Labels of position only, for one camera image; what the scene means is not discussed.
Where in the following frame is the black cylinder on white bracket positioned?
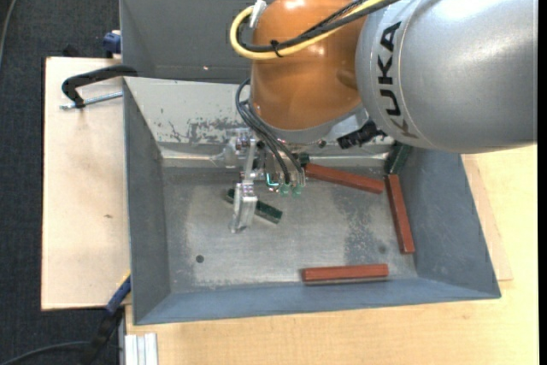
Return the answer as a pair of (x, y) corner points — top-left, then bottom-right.
(336, 121), (388, 151)

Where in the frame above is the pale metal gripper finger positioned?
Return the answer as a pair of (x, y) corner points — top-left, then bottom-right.
(244, 181), (260, 228)
(229, 182), (249, 235)

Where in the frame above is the red-brown flat block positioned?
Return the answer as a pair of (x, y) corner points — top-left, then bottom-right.
(303, 162), (385, 196)
(300, 263), (391, 285)
(384, 174), (417, 256)

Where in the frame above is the dark green flat block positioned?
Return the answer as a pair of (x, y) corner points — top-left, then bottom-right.
(385, 142), (414, 177)
(224, 183), (285, 226)

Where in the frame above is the grey metal bin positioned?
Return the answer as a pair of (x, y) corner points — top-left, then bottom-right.
(118, 0), (502, 327)

